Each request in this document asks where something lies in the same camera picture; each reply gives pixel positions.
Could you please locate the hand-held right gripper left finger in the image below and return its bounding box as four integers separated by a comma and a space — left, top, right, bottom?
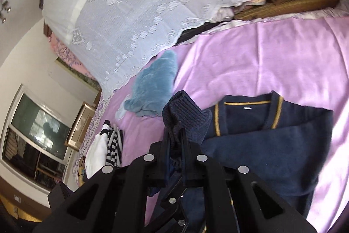
33, 128, 172, 233

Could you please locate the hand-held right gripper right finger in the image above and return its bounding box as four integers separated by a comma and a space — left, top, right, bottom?
180, 129, 317, 233

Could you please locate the navy sweater with yellow trim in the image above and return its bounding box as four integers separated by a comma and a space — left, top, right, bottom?
149, 90, 334, 233

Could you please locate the black and white striped garment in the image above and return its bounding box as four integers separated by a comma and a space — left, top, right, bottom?
101, 120, 124, 168

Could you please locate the window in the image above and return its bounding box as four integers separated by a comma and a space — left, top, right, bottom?
0, 84, 73, 190

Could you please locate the blue fluffy garment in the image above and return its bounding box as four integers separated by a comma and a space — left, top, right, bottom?
116, 50, 179, 117

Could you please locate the pink bedsheet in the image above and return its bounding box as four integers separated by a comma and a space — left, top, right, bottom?
79, 16, 349, 225

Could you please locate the dark cloth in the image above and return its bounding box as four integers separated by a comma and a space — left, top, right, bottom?
177, 21, 232, 45

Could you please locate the pink floral cloth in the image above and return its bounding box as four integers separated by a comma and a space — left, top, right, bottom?
48, 31, 93, 78

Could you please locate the white lace cover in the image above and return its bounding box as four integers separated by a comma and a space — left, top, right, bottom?
42, 0, 332, 93

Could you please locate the brown woven mat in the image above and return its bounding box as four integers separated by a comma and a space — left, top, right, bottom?
233, 1, 341, 21

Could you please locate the floral patterned bedsheet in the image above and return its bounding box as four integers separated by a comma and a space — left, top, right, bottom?
63, 8, 349, 187

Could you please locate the wooden picture frame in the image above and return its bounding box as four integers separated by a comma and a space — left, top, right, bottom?
64, 102, 96, 152

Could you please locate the metal door handle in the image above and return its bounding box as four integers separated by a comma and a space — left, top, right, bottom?
0, 1, 12, 24

